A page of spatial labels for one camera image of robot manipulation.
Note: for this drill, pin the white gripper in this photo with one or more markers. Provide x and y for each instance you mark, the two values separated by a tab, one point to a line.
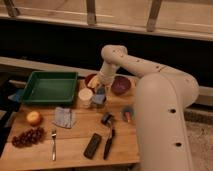
106	77

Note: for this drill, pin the blue sponge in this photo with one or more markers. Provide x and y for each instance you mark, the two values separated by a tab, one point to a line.
100	92

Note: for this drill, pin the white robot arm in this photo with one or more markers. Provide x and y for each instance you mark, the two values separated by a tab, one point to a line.
161	95

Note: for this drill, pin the small metal cup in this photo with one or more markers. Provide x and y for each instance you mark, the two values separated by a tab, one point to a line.
99	101

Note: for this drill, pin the white plastic cup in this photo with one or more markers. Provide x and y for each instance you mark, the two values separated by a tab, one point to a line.
85	96

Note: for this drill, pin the banana piece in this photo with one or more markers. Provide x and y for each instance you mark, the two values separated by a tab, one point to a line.
94	82

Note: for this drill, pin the red bowl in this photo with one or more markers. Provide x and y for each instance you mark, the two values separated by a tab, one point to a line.
88	78

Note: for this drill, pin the purple bowl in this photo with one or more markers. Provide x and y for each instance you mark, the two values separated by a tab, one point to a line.
120	85

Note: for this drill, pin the blue grey small bowl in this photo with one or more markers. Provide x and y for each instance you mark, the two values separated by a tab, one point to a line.
127	113

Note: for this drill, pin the wooden cutting board table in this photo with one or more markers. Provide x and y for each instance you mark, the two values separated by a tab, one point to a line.
71	143

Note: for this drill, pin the light blue cloth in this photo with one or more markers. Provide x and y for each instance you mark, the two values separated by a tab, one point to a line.
64	117

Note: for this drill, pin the green plastic tray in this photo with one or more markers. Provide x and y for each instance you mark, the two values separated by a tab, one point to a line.
50	88

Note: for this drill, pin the black remote control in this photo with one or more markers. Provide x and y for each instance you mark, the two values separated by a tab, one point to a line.
92	146

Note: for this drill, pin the metal fork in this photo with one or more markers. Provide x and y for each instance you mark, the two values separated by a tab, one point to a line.
53	134

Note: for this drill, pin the apple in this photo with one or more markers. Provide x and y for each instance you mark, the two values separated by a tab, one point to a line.
34	118

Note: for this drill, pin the bunch of red grapes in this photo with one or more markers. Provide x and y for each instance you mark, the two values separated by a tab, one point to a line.
29	137

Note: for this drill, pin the blue object at table edge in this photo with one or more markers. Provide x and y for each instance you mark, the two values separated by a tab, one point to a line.
16	97

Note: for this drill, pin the black handled knife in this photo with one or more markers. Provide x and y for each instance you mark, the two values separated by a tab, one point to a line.
108	144

